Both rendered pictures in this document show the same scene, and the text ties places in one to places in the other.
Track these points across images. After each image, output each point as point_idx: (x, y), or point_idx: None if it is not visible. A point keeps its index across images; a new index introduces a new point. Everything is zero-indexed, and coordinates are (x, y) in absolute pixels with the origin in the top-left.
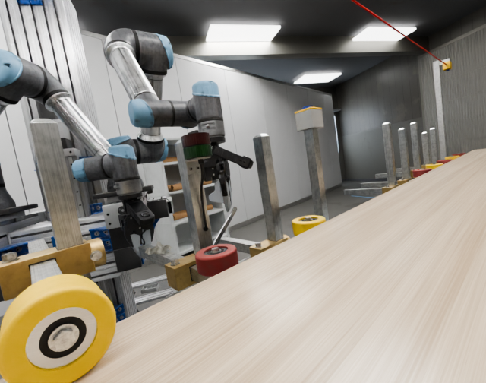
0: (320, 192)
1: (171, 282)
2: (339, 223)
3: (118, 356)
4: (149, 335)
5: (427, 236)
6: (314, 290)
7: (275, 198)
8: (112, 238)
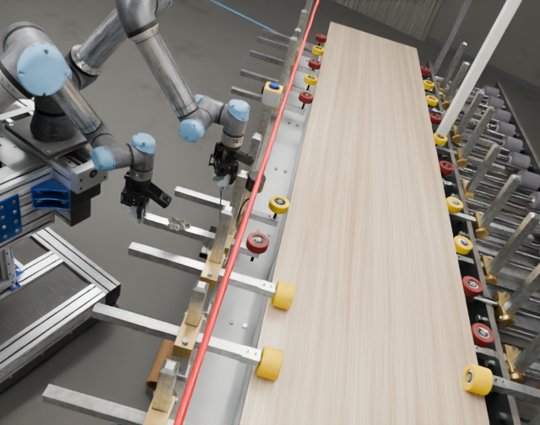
0: (260, 151)
1: None
2: (298, 207)
3: None
4: None
5: (338, 226)
6: (319, 263)
7: None
8: (72, 197)
